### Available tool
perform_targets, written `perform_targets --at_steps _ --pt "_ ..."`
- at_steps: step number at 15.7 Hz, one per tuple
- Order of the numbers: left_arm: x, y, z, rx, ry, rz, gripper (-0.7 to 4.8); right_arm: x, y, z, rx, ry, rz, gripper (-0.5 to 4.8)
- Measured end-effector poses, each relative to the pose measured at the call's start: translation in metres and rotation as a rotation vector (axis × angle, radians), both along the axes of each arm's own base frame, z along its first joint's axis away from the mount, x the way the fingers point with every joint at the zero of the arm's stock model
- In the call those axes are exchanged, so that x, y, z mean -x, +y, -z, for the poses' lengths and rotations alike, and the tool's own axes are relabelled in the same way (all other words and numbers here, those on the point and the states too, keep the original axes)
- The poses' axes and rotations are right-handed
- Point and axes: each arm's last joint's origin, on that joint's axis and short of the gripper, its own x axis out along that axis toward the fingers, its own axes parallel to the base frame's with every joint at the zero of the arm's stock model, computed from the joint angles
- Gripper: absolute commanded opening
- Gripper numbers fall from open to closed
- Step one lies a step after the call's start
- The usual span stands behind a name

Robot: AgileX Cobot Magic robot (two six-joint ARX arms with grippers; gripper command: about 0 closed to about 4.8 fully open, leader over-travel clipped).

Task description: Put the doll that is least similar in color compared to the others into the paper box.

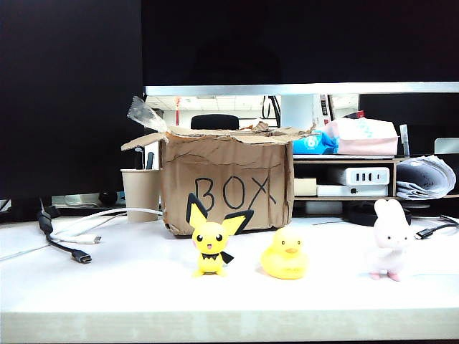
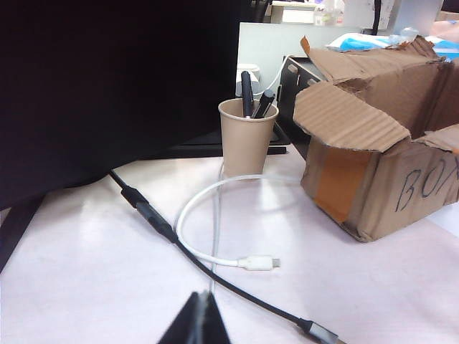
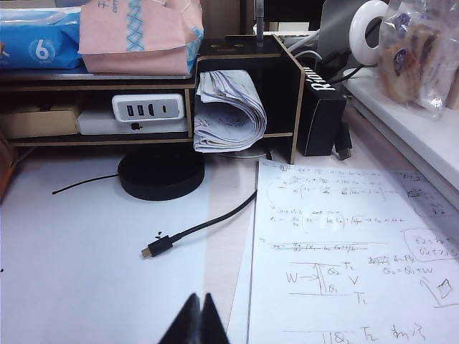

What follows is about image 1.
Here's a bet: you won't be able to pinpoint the white pink bunny doll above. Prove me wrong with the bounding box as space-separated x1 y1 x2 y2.
369 199 414 282

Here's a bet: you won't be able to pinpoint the brown cardboard box marked BOX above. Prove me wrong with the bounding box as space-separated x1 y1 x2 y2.
120 121 318 237

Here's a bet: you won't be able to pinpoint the small beige box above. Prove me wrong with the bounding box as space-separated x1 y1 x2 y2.
293 178 318 197

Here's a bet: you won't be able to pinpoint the black office chair back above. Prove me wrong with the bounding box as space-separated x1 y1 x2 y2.
190 113 240 130

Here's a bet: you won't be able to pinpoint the yellow Pichu figure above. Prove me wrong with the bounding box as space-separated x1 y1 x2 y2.
185 192 255 279

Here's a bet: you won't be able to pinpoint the blue tissue pack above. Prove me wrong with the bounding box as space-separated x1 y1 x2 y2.
293 130 340 156

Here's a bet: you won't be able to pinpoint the beige paper cup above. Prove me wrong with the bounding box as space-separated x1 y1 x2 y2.
120 168 162 223

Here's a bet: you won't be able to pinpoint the clear tape strip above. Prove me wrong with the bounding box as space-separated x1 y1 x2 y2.
127 95 169 133

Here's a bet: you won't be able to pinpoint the yellow rubber duck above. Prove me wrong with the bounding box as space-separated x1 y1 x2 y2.
260 227 310 280

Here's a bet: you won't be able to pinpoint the wooden desk shelf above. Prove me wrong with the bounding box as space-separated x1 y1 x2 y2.
293 153 459 201

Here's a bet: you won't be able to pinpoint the white Mac mini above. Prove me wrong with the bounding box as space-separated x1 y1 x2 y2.
316 184 389 197

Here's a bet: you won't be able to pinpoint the black ball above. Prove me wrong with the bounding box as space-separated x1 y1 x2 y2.
98 190 118 207

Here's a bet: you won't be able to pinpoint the white multiport charger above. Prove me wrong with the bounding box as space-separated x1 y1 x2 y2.
336 166 391 186

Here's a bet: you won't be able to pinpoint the large black monitor silver edge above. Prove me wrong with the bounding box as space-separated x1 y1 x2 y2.
141 0 459 97

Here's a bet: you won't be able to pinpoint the pink tissue pack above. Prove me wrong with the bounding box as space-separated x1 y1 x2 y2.
324 117 399 156

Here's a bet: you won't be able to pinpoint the white power strip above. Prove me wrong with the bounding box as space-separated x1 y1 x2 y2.
51 193 126 209

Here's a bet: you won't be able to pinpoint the small clear spray bottle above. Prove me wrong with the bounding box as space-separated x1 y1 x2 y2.
399 123 410 158

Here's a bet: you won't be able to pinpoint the stack of curled papers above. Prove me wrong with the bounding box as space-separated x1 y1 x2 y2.
396 154 457 201

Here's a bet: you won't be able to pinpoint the dark background monitor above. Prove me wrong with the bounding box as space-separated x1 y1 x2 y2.
358 93 459 157

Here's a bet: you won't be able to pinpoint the hanging black cables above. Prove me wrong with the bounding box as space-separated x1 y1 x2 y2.
261 95 282 128

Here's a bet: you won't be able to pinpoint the thick white USB cable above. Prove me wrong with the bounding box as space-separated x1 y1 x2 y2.
48 206 164 245

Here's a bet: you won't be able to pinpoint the black HDMI cable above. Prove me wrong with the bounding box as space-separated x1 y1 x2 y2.
37 206 93 264

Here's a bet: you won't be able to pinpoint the thin black connector cable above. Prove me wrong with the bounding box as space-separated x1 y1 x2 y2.
415 214 459 240

